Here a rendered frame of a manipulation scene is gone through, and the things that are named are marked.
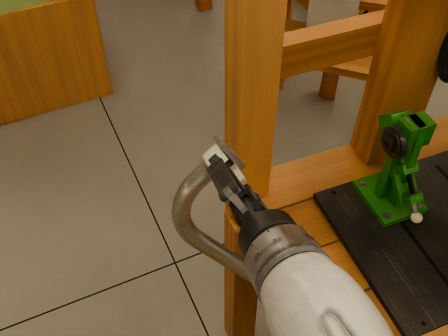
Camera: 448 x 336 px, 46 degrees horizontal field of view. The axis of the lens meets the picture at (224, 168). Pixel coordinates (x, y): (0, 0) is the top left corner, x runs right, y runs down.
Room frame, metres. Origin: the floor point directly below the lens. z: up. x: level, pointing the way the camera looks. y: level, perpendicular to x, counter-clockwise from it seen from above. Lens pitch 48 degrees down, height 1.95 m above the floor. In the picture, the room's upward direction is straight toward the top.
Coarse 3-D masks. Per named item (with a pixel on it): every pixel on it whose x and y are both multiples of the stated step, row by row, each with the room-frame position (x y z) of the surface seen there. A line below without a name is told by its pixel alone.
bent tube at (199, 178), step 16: (224, 144) 0.54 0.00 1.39; (240, 160) 0.55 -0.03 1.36; (192, 176) 0.52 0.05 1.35; (208, 176) 0.52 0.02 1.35; (176, 192) 0.52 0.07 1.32; (192, 192) 0.51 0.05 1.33; (176, 208) 0.50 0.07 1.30; (176, 224) 0.49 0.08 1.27; (192, 224) 0.49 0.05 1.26; (192, 240) 0.48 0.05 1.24; (208, 240) 0.49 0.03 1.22; (208, 256) 0.48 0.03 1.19; (224, 256) 0.48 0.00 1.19; (240, 272) 0.48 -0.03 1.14
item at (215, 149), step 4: (216, 144) 0.56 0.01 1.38; (212, 148) 0.55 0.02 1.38; (216, 148) 0.55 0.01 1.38; (220, 148) 0.55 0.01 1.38; (208, 152) 0.55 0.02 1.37; (212, 152) 0.54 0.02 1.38; (216, 152) 0.54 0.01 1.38; (220, 152) 0.54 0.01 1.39; (204, 156) 0.54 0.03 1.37; (208, 156) 0.54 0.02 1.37; (220, 156) 0.53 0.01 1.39; (224, 156) 0.52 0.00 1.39; (224, 160) 0.52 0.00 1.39; (208, 164) 0.52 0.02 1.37
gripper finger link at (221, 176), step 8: (208, 168) 0.48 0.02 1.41; (216, 168) 0.47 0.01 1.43; (224, 168) 0.46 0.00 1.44; (216, 176) 0.45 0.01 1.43; (224, 176) 0.44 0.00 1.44; (232, 176) 0.45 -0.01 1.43; (216, 184) 0.44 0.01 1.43; (224, 184) 0.43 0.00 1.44; (232, 184) 0.41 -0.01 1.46; (224, 200) 0.40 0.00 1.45
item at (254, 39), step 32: (256, 0) 0.83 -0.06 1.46; (416, 0) 0.97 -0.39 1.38; (256, 32) 0.83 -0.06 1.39; (384, 32) 1.03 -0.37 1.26; (416, 32) 0.97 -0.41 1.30; (256, 64) 0.84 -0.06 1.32; (384, 64) 1.00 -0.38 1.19; (416, 64) 0.98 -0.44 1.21; (256, 96) 0.84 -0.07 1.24; (384, 96) 0.97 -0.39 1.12; (416, 96) 1.00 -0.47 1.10; (256, 128) 0.84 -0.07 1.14; (256, 160) 0.84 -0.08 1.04; (256, 192) 0.84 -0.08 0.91
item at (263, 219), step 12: (252, 204) 0.40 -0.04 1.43; (240, 216) 0.38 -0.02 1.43; (252, 216) 0.38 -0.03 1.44; (264, 216) 0.37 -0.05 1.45; (276, 216) 0.37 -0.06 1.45; (288, 216) 0.38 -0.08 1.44; (252, 228) 0.36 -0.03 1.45; (264, 228) 0.35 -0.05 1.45; (240, 240) 0.36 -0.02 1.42; (252, 240) 0.34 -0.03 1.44
